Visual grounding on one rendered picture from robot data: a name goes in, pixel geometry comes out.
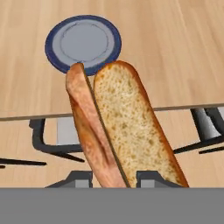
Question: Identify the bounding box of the grey plate with blue rim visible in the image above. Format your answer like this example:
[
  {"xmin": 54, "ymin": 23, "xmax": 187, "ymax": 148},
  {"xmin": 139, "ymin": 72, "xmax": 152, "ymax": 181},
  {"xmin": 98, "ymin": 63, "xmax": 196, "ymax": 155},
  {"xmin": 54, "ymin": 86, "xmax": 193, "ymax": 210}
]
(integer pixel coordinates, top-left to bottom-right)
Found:
[{"xmin": 44, "ymin": 15, "xmax": 123, "ymax": 77}]

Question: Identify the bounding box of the dark grey metal-frame stool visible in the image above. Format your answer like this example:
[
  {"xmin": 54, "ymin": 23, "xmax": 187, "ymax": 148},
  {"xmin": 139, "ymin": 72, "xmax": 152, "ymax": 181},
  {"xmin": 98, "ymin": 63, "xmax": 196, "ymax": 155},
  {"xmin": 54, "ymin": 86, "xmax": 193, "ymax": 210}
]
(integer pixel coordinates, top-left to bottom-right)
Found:
[
  {"xmin": 29, "ymin": 115, "xmax": 86, "ymax": 164},
  {"xmin": 172, "ymin": 107, "xmax": 224, "ymax": 155}
]

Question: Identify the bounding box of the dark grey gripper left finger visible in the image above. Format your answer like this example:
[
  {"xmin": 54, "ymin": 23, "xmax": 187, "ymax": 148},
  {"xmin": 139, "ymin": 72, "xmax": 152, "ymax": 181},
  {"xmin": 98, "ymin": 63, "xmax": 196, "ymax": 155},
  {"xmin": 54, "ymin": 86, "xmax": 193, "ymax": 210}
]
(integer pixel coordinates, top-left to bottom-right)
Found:
[{"xmin": 45, "ymin": 170, "xmax": 94, "ymax": 189}]

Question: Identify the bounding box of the brown split bread bun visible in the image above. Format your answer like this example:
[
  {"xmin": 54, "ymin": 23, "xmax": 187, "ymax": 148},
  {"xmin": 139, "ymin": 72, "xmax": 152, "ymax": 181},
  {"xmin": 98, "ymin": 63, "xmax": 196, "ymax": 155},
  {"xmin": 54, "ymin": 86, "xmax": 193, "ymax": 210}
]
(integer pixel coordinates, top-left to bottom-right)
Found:
[{"xmin": 65, "ymin": 59, "xmax": 190, "ymax": 189}]

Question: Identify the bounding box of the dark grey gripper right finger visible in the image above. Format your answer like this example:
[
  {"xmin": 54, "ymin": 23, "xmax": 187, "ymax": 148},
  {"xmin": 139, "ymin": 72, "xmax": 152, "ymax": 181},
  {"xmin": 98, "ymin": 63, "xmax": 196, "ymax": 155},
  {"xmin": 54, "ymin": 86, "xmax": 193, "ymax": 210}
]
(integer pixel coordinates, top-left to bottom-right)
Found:
[{"xmin": 136, "ymin": 170, "xmax": 184, "ymax": 189}]

